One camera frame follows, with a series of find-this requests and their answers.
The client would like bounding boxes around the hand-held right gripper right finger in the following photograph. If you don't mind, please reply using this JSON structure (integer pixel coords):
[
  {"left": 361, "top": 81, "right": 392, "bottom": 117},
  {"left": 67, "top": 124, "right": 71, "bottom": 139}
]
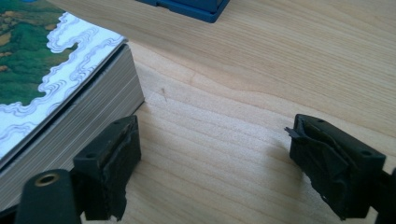
[{"left": 284, "top": 113, "right": 388, "bottom": 221}]

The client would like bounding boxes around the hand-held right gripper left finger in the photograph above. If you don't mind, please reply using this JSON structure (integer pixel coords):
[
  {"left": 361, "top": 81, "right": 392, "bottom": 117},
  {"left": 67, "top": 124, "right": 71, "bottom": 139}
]
[{"left": 72, "top": 114, "right": 142, "bottom": 222}]

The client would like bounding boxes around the thick book with green cover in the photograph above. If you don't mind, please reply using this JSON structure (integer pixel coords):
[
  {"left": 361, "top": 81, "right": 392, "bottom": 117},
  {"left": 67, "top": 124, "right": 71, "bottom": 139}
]
[{"left": 0, "top": 0, "right": 146, "bottom": 212}]

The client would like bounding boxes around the blue plastic box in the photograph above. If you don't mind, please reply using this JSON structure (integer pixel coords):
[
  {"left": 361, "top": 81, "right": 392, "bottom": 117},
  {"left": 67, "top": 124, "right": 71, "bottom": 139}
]
[{"left": 135, "top": 0, "right": 231, "bottom": 24}]

